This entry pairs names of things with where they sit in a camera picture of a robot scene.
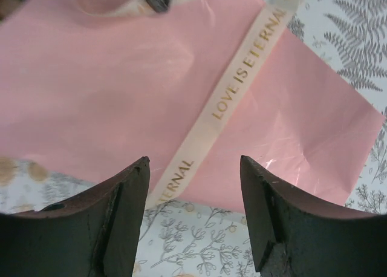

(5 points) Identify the cream ribbon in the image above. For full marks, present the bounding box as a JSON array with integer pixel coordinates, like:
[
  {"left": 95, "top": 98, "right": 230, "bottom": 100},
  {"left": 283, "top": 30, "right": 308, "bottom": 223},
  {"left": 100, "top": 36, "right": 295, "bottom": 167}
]
[{"left": 75, "top": 0, "right": 300, "bottom": 210}]

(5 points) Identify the floral patterned table mat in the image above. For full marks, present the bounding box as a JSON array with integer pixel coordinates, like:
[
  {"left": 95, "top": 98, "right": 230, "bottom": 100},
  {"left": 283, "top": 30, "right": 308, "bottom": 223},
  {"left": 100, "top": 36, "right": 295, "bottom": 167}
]
[{"left": 1, "top": 0, "right": 386, "bottom": 276}]

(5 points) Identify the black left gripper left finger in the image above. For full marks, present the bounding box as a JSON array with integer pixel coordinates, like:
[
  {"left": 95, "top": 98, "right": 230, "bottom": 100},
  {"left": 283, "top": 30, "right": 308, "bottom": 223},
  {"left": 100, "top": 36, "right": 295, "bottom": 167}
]
[{"left": 1, "top": 157, "right": 150, "bottom": 276}]

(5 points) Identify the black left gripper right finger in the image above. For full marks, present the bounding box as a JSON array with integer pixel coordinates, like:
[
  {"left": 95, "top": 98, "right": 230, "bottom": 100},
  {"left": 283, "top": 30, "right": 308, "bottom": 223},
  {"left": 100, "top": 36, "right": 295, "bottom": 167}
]
[{"left": 240, "top": 156, "right": 386, "bottom": 277}]

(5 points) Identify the pink wrapping paper sheet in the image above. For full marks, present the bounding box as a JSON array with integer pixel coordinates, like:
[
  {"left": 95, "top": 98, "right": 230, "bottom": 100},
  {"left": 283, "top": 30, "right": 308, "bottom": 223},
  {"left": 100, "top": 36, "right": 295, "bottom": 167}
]
[{"left": 1, "top": 0, "right": 384, "bottom": 212}]

